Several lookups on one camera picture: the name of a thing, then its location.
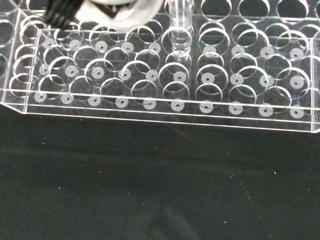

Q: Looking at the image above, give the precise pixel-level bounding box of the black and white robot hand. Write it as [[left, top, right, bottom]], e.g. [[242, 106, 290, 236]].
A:
[[42, 0, 161, 30]]

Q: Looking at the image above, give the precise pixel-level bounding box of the clear acrylic test tube rack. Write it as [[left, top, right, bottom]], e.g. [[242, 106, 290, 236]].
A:
[[0, 0, 320, 133]]

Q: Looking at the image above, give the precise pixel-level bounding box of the black bench cloth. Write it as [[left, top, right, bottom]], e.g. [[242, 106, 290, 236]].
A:
[[0, 99, 320, 240]]

